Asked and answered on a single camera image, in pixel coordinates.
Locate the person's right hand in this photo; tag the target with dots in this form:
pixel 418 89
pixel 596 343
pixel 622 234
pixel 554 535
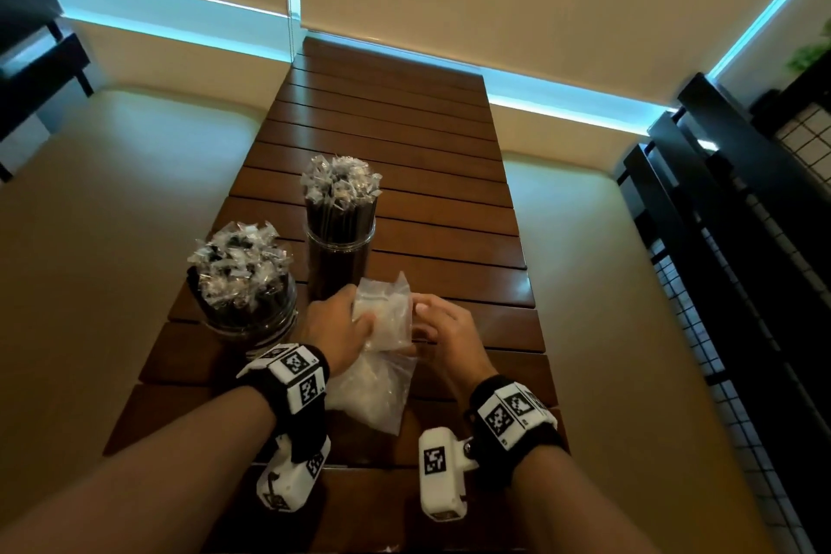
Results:
pixel 461 346

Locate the person's left hand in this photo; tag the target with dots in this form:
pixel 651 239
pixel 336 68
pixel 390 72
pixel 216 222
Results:
pixel 337 333

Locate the transparent plastic cup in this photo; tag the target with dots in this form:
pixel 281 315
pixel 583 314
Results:
pixel 337 268
pixel 273 323

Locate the person's left forearm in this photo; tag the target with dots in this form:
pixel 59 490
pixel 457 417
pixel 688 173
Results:
pixel 143 482

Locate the black wristband with white markers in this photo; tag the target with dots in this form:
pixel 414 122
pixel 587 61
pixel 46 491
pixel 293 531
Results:
pixel 539 443
pixel 308 437

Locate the beige padded bench seat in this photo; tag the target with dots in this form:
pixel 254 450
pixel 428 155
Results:
pixel 597 313
pixel 110 248

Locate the black slatted bench backrest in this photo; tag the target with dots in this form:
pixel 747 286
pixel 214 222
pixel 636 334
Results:
pixel 32 66
pixel 746 235

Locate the green plant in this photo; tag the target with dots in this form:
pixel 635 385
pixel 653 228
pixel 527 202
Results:
pixel 811 54

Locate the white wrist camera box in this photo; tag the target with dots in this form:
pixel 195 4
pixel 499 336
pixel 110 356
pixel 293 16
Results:
pixel 292 482
pixel 441 488

